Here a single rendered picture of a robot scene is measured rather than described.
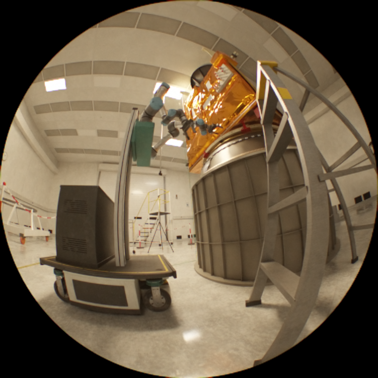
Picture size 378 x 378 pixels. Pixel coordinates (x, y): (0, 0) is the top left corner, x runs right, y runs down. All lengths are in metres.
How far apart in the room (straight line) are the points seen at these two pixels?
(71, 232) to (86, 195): 0.26
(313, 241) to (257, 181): 0.93
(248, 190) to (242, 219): 0.26
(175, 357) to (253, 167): 1.40
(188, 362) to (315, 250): 0.58
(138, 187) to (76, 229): 8.35
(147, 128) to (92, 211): 0.72
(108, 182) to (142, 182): 2.38
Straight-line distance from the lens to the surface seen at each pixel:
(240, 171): 1.28
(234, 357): 0.66
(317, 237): 0.40
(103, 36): 5.15
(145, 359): 0.69
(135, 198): 8.88
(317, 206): 0.41
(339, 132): 7.16
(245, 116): 1.75
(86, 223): 0.90
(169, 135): 1.73
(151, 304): 0.96
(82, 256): 0.93
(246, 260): 1.25
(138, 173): 9.56
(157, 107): 1.16
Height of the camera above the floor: 0.54
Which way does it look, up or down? 19 degrees up
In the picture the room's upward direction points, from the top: 5 degrees counter-clockwise
